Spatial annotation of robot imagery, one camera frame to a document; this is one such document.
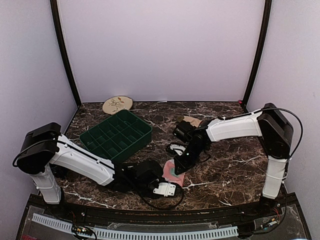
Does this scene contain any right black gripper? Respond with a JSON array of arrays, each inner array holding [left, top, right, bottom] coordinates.
[[174, 142, 206, 175]]

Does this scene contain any pink sock with green patches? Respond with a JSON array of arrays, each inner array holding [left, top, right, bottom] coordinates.
[[162, 159, 186, 187]]

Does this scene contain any green plastic divider tray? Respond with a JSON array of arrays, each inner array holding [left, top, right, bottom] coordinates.
[[79, 109, 153, 164]]

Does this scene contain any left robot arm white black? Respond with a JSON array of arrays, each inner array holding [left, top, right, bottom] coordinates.
[[12, 122, 185, 218]]

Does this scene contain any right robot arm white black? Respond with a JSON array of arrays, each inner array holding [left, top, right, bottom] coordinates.
[[166, 103, 302, 217]]

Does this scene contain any striped beige brown sock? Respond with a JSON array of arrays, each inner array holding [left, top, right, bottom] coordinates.
[[176, 116, 202, 127]]

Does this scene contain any round embroidered plate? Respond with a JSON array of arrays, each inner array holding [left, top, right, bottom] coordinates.
[[102, 95, 133, 115]]

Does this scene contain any small green circuit board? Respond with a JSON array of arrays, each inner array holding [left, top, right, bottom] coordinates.
[[71, 224, 93, 236]]

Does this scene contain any black front table rail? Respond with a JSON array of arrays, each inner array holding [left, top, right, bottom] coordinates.
[[37, 197, 285, 229]]

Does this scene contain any black right frame post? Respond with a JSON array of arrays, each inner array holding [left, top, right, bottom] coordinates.
[[241, 0, 273, 109]]

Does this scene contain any black frame post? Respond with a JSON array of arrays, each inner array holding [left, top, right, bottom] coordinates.
[[241, 0, 273, 109], [49, 0, 82, 108]]

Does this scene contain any black left frame post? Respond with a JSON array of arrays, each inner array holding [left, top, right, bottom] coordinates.
[[49, 0, 82, 108]]

